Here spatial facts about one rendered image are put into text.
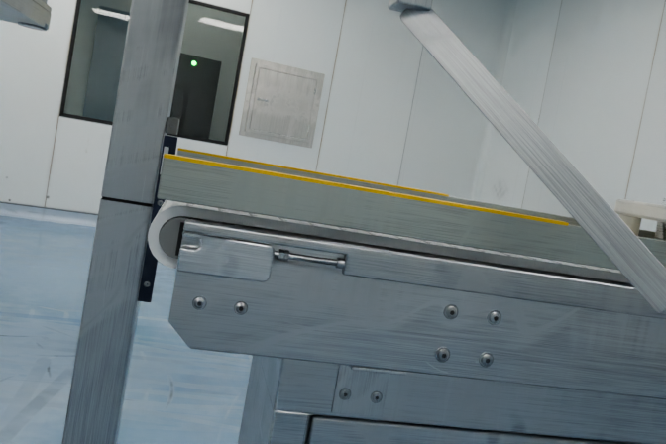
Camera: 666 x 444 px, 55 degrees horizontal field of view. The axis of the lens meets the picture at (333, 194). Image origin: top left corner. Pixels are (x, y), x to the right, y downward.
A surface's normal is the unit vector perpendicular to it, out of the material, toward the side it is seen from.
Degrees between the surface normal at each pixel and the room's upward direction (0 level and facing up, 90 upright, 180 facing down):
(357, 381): 90
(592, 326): 90
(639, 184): 90
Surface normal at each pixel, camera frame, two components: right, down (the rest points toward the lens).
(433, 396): 0.20, 0.09
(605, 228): -0.36, -0.07
